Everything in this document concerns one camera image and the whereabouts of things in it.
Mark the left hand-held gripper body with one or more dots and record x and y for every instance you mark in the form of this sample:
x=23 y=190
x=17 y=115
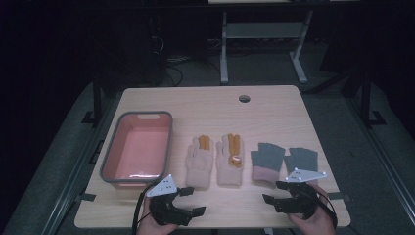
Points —
x=163 y=189

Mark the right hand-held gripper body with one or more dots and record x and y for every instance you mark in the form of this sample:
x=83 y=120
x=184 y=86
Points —
x=303 y=199

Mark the beige glove orange fingertips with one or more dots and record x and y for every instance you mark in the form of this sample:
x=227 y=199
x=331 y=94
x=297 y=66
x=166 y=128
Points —
x=199 y=166

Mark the grey fingerless glove pink cuff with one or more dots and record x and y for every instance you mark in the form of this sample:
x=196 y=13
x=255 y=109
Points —
x=301 y=158
x=267 y=158

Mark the beige glove orange patch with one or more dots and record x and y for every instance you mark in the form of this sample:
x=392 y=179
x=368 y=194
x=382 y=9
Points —
x=228 y=174

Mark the pink basin grey rim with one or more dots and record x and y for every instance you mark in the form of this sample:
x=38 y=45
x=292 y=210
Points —
x=120 y=156

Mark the person's right hand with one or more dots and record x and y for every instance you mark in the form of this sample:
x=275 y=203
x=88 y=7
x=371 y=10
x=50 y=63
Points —
x=319 y=225

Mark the person's left hand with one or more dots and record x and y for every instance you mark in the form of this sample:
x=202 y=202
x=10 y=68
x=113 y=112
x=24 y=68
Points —
x=147 y=226

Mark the grey metal stand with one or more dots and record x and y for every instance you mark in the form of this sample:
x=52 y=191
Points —
x=261 y=30

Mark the grey metal floor rail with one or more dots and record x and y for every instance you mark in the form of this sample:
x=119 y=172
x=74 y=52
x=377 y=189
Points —
x=70 y=192
x=385 y=169

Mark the black metal post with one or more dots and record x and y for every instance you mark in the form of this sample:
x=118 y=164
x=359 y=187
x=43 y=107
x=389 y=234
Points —
x=97 y=98
x=366 y=98

